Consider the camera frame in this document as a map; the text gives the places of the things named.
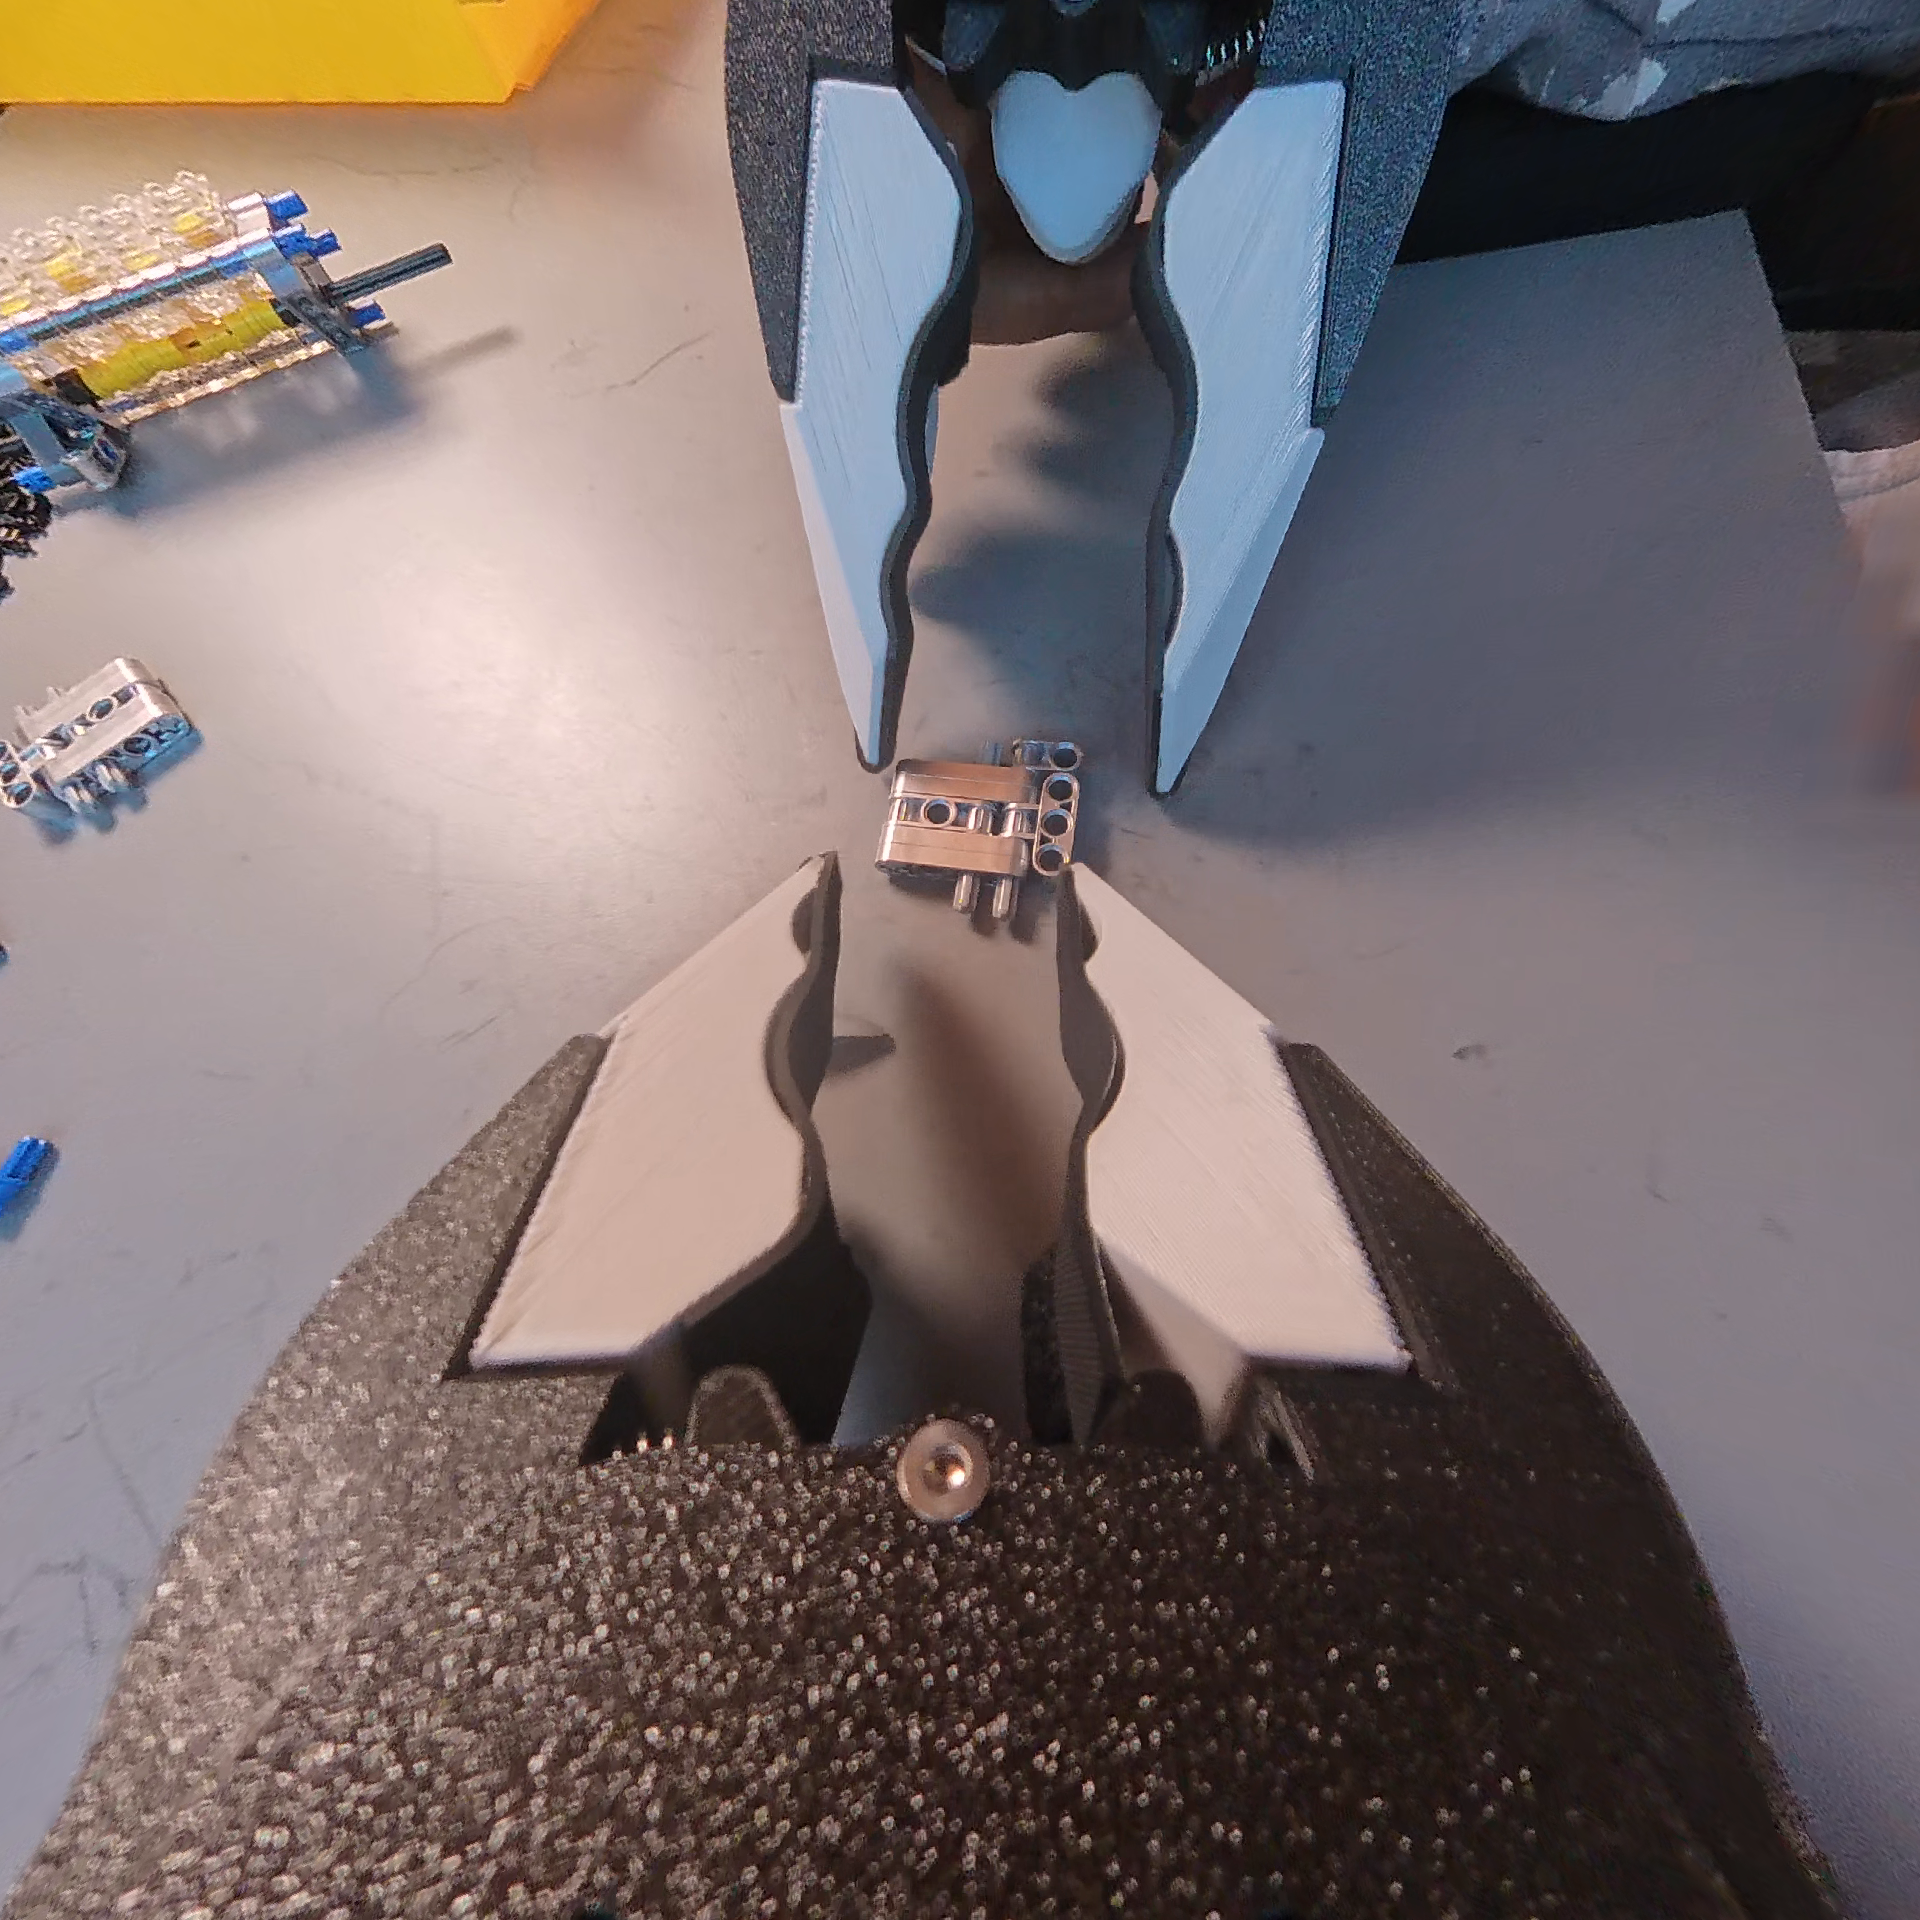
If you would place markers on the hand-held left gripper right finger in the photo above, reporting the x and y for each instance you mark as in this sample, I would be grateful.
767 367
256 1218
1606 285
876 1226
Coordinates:
1232 1198

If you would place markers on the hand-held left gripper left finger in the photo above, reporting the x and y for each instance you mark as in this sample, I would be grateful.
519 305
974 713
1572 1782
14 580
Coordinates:
646 1198

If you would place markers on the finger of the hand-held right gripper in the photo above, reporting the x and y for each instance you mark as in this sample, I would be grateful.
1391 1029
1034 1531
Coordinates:
870 390
1246 390

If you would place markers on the small grey beam assembly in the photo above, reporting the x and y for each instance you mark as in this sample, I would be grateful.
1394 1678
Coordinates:
94 737
977 817

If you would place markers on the grey desk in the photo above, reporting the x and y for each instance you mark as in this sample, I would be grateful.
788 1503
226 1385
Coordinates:
1562 902

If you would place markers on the person's right hand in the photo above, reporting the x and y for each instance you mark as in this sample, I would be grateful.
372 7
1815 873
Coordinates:
1075 309

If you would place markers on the empty yellow bin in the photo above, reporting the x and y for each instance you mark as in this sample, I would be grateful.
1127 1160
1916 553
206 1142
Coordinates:
303 38

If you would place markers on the clear yellow gear assembly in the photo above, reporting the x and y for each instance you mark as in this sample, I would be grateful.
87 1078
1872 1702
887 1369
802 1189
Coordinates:
165 285

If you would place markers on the pile of small coloured pieces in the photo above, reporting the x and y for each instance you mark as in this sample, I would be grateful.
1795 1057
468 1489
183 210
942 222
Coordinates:
26 1164

